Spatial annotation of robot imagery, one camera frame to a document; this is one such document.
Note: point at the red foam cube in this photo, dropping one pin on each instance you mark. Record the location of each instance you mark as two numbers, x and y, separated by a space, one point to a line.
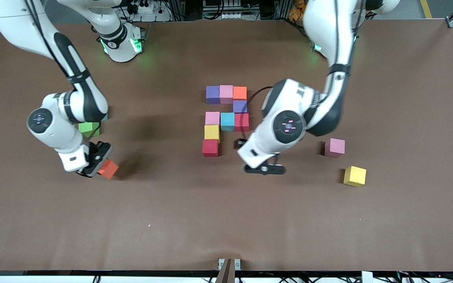
242 122
210 148

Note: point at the green foam cube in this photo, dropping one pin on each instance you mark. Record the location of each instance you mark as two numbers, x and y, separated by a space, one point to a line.
89 129

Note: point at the table cover sheet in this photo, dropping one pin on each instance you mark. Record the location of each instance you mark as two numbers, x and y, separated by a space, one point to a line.
226 216

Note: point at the light blue foam cube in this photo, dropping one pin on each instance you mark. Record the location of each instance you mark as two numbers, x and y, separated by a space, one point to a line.
227 121
105 117

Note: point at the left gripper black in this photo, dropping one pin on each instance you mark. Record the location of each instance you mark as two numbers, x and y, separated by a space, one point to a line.
242 142

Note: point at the small metal edge bracket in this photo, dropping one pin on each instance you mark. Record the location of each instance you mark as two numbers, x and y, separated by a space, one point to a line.
221 262

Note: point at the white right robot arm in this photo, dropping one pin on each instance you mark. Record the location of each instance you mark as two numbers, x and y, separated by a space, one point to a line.
65 133

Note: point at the orange foam cube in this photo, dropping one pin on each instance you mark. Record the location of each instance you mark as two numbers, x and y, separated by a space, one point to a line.
240 92
109 169

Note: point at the white power strip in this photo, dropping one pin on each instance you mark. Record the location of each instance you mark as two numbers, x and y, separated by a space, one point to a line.
159 17
230 15

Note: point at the pink foam cube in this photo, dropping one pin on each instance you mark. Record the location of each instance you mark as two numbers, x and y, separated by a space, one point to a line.
226 93
335 147
212 118

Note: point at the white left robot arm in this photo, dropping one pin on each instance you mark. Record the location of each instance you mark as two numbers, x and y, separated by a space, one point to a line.
328 31

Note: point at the yellow foam cube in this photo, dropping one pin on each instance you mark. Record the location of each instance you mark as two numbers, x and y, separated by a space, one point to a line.
355 176
211 132

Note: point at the purple foam cube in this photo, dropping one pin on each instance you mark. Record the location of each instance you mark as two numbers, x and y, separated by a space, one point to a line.
212 94
240 106

